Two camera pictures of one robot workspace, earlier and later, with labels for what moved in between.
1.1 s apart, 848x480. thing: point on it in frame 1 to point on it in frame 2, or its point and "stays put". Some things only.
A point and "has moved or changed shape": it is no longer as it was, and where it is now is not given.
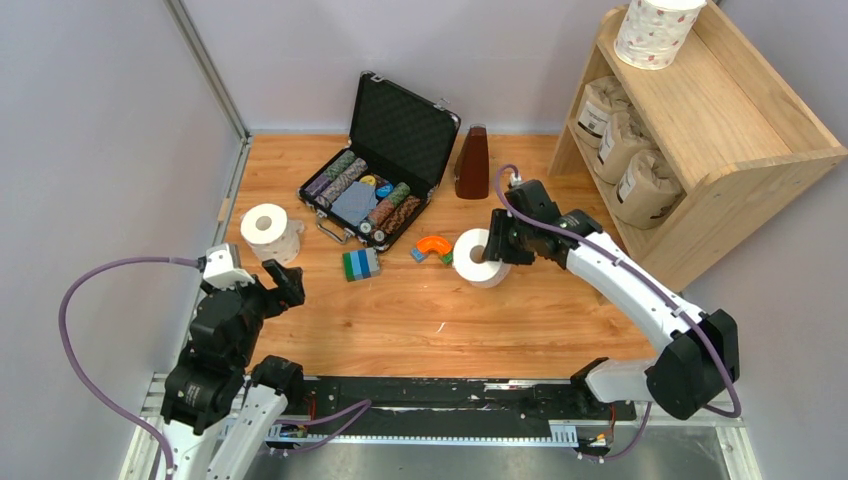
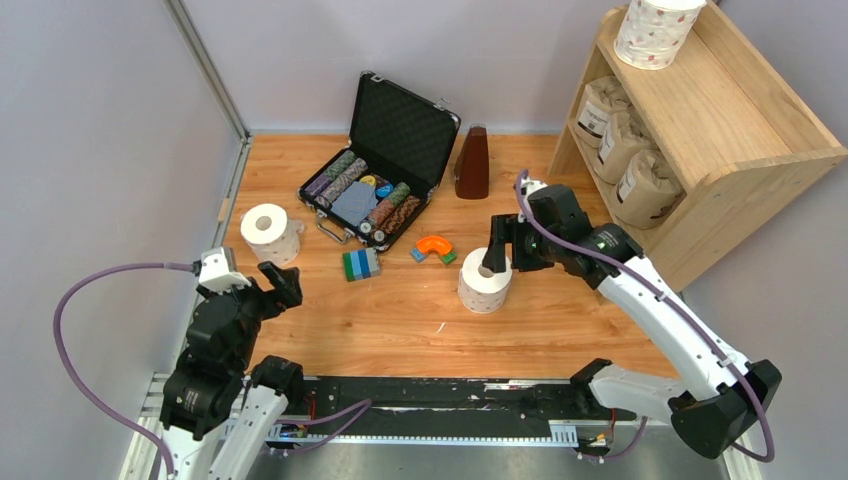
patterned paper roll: [654, 32] stays put
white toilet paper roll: [270, 233] stays put
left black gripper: [289, 280] stays put
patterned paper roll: [468, 262] has moved or changed shape
